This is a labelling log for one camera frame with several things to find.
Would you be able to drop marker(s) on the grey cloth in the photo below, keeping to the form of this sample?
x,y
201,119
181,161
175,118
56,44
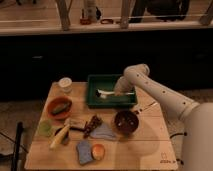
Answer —
x,y
103,132

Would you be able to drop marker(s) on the white cup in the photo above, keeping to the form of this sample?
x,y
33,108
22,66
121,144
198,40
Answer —
x,y
65,84

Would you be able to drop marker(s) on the metal spoon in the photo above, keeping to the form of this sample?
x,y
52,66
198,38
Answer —
x,y
139,109

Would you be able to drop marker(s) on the green cup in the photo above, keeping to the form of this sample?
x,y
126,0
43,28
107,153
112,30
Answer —
x,y
45,128

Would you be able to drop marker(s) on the blue sponge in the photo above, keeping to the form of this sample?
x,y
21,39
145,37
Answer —
x,y
84,152

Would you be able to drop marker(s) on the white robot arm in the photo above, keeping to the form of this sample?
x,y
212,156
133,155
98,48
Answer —
x,y
197,147

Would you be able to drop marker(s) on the beige block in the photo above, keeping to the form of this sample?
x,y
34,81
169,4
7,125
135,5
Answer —
x,y
76,123

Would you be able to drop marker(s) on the black pole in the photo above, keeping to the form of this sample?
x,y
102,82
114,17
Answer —
x,y
15,155

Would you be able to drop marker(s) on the wooden table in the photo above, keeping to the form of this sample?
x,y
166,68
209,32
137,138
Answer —
x,y
149,148

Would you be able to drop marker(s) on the green plastic tray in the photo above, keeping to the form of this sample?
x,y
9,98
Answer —
x,y
107,82

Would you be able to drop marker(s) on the green pickle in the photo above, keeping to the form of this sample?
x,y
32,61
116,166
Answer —
x,y
60,108

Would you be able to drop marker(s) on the brown bowl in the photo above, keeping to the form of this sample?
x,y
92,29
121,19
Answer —
x,y
126,122

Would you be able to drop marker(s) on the white black dish brush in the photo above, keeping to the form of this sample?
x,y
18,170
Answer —
x,y
104,94

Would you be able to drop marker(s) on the orange bowl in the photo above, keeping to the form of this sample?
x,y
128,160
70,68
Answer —
x,y
55,102

